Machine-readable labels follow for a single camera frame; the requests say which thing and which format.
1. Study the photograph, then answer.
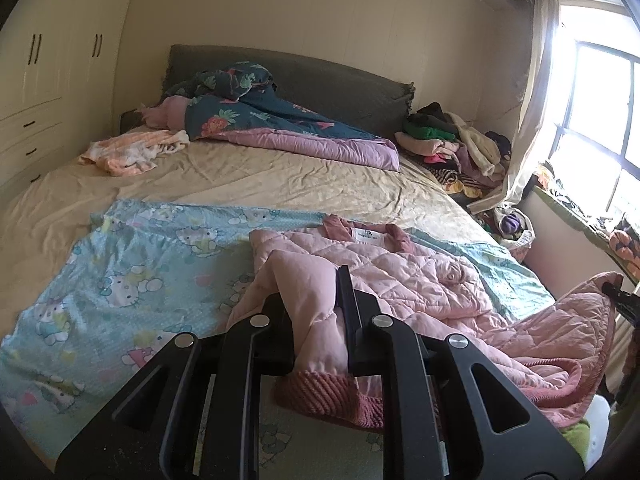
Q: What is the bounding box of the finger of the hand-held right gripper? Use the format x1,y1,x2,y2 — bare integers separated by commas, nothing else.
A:
601,281,640,323

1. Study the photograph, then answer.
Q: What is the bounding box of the pile of mixed clothes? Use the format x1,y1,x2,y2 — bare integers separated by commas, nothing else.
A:
395,102,513,198

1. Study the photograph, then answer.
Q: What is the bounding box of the pink pillow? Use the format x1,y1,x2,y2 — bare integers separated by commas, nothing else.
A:
142,96,190,129

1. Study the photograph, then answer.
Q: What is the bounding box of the pink quilted jacket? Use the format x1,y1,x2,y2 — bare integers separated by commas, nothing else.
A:
226,214,623,431

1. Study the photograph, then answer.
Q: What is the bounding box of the teal floral duvet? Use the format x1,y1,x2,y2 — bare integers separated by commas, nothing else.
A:
160,61,401,171

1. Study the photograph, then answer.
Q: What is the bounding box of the peach and white cloth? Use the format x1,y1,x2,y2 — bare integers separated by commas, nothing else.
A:
79,130,191,177

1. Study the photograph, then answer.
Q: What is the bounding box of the window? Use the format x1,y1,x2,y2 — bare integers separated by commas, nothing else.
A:
550,5,640,221

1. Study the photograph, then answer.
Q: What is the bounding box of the orange and black patterned cloth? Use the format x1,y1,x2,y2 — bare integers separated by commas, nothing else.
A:
609,229,640,273

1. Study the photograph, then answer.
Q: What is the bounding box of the cream curtain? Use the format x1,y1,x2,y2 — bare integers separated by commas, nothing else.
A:
470,0,561,211

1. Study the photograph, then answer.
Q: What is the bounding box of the light blue cartoon printed blanket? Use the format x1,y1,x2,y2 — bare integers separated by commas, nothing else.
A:
0,199,556,480

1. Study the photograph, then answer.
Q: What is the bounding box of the cream wardrobe with drawers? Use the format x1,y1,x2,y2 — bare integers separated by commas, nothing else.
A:
0,0,146,186

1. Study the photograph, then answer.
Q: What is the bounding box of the bed with beige sheet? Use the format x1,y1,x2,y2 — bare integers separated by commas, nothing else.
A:
0,110,556,480

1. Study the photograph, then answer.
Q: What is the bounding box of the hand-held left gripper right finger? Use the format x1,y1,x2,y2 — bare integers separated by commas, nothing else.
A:
337,265,586,480

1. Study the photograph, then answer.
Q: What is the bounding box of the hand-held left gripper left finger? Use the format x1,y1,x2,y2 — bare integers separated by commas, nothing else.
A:
55,292,301,480

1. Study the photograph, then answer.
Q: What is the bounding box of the bag of clothes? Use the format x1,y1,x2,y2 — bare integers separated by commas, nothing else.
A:
492,205,536,251

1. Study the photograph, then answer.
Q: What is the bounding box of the grey padded headboard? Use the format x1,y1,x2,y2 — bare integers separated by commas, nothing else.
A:
162,44,416,136

